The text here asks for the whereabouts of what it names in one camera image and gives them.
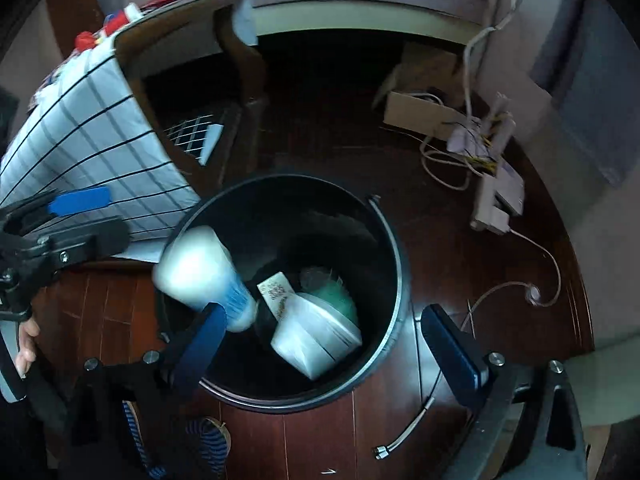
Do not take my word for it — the white printed receipt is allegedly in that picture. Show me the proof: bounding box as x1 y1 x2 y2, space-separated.
256 272 296 319

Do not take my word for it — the metal flexible hose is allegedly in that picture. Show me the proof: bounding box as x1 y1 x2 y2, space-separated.
373 394 436 459

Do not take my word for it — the black round trash bin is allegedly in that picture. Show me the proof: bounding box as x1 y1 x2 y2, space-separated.
156 174 412 409

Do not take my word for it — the person's left hand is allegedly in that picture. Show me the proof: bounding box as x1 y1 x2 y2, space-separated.
14 317 41 377

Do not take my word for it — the grey curtain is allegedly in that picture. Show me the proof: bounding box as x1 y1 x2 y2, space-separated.
529 7 640 187

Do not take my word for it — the brown cardboard box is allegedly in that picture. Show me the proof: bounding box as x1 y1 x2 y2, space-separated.
372 42 474 141

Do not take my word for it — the white checked quilt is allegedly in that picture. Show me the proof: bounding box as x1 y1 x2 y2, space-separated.
0 39 202 262

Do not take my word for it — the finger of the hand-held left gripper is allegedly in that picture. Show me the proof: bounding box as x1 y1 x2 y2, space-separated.
0 185 111 236
0 215 131 286

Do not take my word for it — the white paper packet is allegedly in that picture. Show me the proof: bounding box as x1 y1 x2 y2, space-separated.
270 292 364 381

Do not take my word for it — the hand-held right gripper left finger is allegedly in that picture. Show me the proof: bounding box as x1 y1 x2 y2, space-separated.
70 303 229 480

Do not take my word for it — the white plastic bottle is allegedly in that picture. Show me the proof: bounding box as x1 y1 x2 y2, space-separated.
152 225 260 334

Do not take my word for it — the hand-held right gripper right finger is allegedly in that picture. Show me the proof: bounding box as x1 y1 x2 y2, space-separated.
421 304 589 480

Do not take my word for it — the looped white cable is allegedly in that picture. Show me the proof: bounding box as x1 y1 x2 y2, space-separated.
419 129 481 194

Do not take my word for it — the white power strip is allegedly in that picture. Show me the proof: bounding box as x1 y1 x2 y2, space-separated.
469 159 526 236

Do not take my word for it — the colourful cloth toy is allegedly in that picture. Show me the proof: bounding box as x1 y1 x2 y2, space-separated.
74 3 143 52

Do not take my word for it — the thin white switch cable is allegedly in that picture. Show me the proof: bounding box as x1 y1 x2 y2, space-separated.
459 229 562 332

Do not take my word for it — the white strip with yellow wires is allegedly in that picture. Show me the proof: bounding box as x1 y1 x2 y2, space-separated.
479 92 517 162

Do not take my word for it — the pale bed base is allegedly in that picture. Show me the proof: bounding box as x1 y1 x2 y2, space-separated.
249 0 492 47

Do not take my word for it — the thick white cable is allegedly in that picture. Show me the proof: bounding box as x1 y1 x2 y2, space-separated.
462 0 517 117

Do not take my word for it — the crumpled white paper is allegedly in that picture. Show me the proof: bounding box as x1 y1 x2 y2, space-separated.
447 124 484 157

